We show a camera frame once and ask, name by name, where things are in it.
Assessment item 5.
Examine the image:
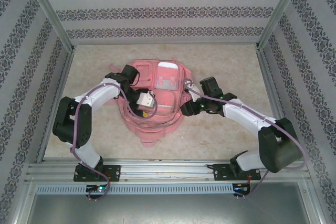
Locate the pink student backpack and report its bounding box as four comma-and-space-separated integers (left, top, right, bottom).
109, 57, 194, 149

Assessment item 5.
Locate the aluminium mounting rail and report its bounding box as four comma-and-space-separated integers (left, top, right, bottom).
25, 158, 313, 183

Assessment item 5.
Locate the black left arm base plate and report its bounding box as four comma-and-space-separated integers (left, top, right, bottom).
73, 165, 122, 183

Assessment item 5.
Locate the aluminium side rail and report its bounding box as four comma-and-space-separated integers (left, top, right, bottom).
256, 47, 299, 161
36, 48, 76, 164

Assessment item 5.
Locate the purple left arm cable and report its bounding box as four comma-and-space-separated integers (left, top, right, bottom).
69, 73, 158, 201

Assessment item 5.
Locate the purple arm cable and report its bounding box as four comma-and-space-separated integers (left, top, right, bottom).
182, 78, 309, 201
69, 73, 158, 201

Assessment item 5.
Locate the grey slotted cable duct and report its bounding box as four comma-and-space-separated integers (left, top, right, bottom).
35, 183, 234, 195

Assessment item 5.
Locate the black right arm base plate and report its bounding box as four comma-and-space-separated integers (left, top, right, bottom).
214, 163, 261, 182

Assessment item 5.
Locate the aluminium frame post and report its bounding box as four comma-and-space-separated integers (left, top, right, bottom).
256, 0, 308, 50
22, 0, 76, 53

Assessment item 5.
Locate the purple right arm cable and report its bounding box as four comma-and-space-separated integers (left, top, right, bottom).
182, 78, 309, 201

